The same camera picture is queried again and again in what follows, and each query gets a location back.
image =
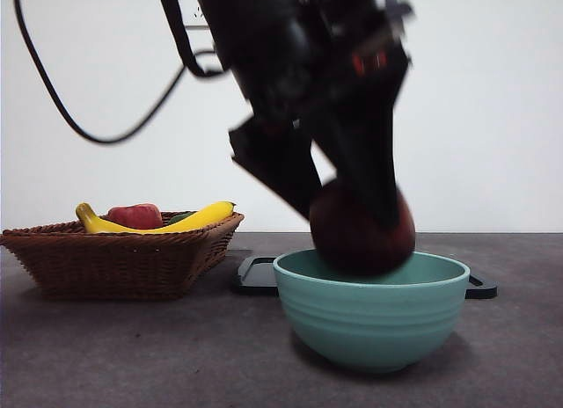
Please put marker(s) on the yellow banana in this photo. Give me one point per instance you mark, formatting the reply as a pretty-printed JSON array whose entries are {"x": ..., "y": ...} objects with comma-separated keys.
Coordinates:
[{"x": 198, "y": 219}]

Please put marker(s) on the brown wicker basket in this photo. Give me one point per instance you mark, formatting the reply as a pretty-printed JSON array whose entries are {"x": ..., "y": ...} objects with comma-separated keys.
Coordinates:
[{"x": 110, "y": 263}]

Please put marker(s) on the dark green rectangular tray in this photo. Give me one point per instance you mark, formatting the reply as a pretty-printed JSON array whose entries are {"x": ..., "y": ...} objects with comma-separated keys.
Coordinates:
[{"x": 255, "y": 276}]

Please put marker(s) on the green vegetable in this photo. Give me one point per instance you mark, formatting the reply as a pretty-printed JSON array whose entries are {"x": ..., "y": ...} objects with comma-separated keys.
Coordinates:
[{"x": 178, "y": 218}]

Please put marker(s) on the white wall socket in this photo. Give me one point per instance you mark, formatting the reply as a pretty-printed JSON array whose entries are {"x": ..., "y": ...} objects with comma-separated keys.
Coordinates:
[{"x": 191, "y": 8}]

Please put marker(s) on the red apple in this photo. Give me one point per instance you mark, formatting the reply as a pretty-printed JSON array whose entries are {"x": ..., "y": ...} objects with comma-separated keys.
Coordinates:
[{"x": 134, "y": 215}]

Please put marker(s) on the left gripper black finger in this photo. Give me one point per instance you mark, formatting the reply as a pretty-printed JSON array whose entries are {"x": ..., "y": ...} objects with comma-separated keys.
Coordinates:
[
  {"x": 277, "y": 162},
  {"x": 369, "y": 162}
]

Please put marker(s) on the teal ribbed bowl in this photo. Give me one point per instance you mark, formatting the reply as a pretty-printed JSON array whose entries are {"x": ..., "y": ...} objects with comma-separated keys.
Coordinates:
[{"x": 369, "y": 320}]

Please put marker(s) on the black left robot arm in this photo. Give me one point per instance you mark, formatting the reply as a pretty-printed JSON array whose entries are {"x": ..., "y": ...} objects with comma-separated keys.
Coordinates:
[{"x": 264, "y": 52}]

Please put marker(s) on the dark purple plum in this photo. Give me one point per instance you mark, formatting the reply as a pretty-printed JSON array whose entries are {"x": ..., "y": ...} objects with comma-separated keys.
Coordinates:
[{"x": 352, "y": 241}]

